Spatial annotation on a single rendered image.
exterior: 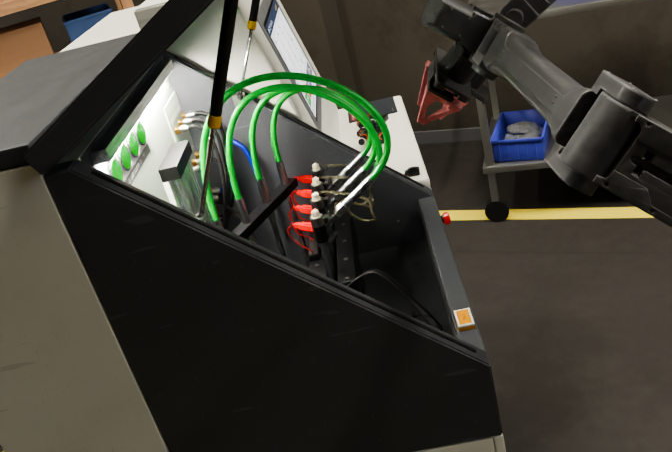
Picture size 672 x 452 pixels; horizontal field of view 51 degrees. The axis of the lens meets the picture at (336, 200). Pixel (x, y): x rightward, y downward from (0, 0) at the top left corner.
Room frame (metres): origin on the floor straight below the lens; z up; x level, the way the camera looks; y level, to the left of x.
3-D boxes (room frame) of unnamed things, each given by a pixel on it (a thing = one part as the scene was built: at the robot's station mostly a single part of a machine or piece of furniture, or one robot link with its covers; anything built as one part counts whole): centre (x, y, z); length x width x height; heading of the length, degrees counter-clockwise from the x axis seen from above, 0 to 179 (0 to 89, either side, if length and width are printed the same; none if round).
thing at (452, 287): (1.28, -0.19, 0.87); 0.62 x 0.04 x 0.16; 175
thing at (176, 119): (1.56, 0.29, 1.20); 0.13 x 0.03 x 0.31; 175
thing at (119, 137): (1.32, 0.31, 1.43); 0.54 x 0.03 x 0.02; 175
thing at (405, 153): (1.98, -0.16, 0.96); 0.70 x 0.22 x 0.03; 175
